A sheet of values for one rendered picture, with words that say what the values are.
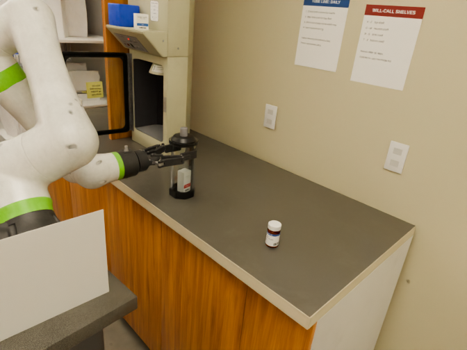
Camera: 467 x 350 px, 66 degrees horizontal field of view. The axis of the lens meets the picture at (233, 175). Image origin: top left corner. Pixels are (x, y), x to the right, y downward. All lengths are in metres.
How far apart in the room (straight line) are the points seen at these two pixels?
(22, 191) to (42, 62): 0.32
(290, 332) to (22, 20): 1.08
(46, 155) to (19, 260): 0.22
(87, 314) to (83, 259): 0.13
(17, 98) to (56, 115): 0.32
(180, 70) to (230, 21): 0.43
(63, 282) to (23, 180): 0.24
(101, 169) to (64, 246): 0.35
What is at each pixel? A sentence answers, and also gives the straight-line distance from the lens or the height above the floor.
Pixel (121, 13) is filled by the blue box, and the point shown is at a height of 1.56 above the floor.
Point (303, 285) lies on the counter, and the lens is 1.05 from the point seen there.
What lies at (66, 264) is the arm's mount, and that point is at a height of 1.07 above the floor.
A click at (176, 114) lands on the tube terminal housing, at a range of 1.72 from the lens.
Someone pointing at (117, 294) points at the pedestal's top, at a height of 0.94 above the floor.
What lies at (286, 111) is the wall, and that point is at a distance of 1.73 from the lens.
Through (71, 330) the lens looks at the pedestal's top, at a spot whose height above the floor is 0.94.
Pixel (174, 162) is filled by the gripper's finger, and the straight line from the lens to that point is 1.25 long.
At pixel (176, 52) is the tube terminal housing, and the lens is 1.67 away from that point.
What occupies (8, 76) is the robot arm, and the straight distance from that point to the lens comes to 1.20.
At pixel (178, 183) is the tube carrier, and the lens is 1.36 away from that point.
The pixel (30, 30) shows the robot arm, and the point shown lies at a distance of 1.09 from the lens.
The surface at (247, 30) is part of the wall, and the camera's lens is 1.88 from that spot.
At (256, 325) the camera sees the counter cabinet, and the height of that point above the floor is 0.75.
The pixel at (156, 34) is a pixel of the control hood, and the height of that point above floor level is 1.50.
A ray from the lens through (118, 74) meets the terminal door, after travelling 1.89.
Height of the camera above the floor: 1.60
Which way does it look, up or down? 24 degrees down
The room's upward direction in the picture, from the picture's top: 5 degrees clockwise
